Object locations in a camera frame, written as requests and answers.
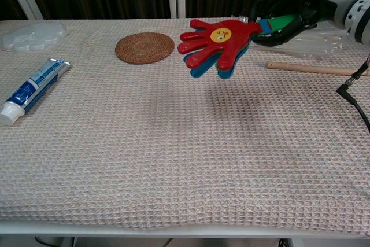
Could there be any wooden stick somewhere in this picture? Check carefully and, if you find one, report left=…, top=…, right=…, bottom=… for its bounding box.
left=266, top=61, right=370, bottom=78

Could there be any blue white toothpaste tube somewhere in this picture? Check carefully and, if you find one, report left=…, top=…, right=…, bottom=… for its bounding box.
left=0, top=58, right=72, bottom=127

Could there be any beige waffle tablecloth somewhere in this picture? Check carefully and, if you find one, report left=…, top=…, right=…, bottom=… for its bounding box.
left=0, top=17, right=370, bottom=236

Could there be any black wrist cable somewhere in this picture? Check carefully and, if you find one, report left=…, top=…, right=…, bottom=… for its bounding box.
left=336, top=53, right=370, bottom=135

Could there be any red hand clapper green handle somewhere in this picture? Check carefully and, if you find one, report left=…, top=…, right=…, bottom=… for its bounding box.
left=177, top=13, right=303, bottom=80

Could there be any round woven rattan coaster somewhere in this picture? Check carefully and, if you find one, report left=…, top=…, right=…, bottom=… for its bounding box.
left=114, top=32, right=175, bottom=65

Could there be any clear plastic bag of tubes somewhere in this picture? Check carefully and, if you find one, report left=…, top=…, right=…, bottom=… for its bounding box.
left=231, top=14, right=352, bottom=60

